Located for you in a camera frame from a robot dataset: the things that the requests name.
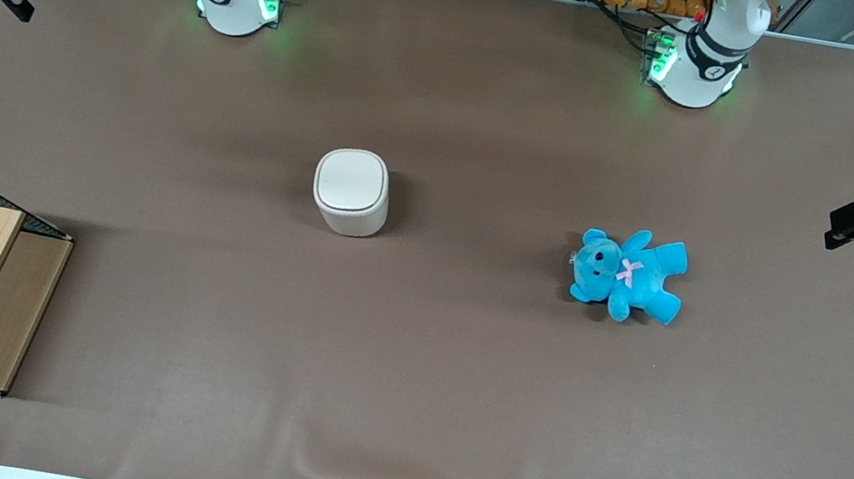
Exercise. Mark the white lidded trash can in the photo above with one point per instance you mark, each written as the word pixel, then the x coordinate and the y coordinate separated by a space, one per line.
pixel 351 192

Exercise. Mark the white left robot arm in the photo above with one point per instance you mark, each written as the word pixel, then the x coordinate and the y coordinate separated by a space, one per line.
pixel 704 60

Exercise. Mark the blue teddy bear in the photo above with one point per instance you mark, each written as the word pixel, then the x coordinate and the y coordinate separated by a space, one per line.
pixel 629 273

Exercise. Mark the brown table cover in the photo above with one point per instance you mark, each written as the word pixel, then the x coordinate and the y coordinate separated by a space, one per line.
pixel 404 374

